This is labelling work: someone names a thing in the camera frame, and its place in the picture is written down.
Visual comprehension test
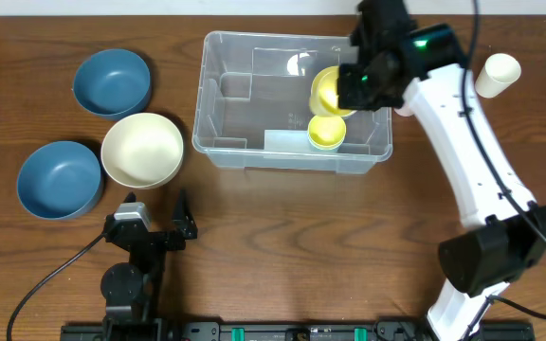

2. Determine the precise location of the dark blue bowl near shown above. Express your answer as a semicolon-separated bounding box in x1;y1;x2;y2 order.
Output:
16;141;104;220

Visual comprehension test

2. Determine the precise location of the light blue cup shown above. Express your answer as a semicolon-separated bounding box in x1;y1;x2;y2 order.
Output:
307;135;344;153

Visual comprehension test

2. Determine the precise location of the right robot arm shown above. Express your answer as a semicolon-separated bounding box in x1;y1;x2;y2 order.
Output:
337;0;546;340

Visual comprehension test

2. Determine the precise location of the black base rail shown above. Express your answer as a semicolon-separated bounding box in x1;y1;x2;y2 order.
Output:
59;319;537;341

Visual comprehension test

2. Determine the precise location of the cream large bowl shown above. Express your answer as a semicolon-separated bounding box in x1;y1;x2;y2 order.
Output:
100;113;185;189

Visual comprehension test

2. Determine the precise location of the yellow small bowl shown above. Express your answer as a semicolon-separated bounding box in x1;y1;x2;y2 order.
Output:
311;65;357;118

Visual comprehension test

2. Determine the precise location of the dark blue bowl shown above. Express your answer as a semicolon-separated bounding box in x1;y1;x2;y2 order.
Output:
72;48;152;121
16;141;104;220

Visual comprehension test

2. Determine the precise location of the cream cup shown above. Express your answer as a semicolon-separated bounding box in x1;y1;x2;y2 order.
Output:
475;53;521;99

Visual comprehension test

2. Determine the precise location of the left black cable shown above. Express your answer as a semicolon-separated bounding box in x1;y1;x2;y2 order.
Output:
6;231;109;341

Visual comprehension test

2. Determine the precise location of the clear plastic storage container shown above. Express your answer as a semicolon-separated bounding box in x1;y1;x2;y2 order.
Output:
192;31;392;174

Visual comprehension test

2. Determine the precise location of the pink cup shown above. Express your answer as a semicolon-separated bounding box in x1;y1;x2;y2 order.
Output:
394;106;413;117

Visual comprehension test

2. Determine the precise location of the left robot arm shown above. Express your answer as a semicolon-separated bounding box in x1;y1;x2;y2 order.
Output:
100;190;198;324

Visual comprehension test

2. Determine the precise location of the dark blue bowl far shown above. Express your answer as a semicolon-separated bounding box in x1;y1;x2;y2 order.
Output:
72;48;152;121

